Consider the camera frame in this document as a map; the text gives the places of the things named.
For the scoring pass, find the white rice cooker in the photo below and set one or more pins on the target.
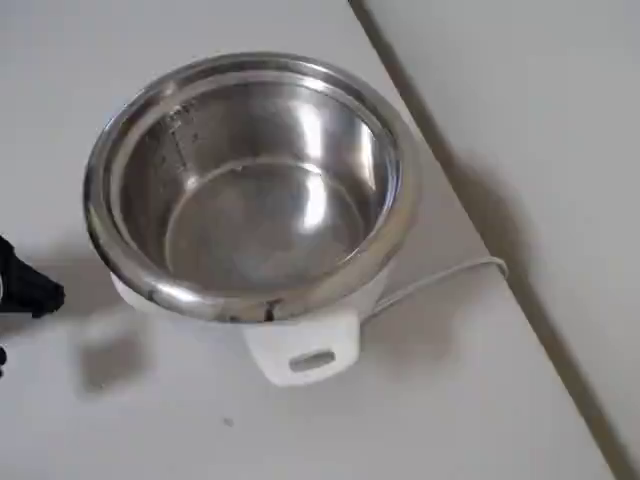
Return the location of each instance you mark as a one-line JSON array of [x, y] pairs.
[[310, 350]]

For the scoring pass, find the steel inner pot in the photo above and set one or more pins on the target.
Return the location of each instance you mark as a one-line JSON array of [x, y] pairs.
[[260, 225]]

